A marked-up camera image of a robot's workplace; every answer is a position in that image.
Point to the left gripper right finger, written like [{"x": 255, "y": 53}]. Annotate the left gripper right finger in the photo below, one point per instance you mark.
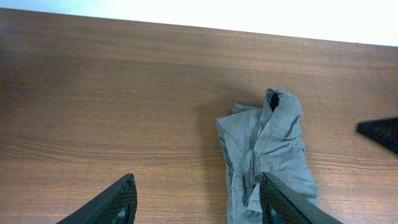
[{"x": 282, "y": 205}]

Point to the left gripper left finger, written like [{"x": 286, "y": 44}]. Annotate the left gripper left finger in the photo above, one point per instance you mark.
[{"x": 116, "y": 205}]

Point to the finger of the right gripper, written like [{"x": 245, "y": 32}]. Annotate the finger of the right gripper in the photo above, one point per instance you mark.
[{"x": 381, "y": 131}]

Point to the grey shorts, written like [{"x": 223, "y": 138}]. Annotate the grey shorts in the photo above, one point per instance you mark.
[{"x": 268, "y": 139}]

